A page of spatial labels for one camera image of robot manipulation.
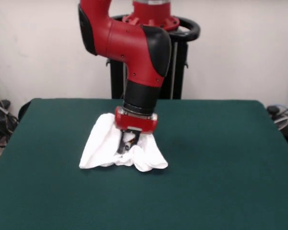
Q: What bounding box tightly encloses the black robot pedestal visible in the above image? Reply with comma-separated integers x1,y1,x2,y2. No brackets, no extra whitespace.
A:
105,14,201,100

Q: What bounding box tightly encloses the black cable tangle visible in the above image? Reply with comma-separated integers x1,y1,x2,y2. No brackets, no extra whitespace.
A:
0,76,19,147

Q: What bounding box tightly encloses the black rounded chair part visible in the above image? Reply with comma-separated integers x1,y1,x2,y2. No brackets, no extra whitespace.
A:
18,100,32,120

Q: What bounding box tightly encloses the dark green table cloth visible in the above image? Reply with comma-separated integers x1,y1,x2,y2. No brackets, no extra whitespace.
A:
0,97,288,230

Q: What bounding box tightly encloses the white printed T-shirt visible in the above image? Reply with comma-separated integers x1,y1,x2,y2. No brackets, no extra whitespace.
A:
78,112,169,173

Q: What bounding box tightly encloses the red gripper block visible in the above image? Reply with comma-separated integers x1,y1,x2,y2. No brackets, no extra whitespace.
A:
114,106,158,154

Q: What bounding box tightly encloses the grey swivel chair base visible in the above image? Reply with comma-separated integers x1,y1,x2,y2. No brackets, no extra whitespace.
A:
273,116,288,131

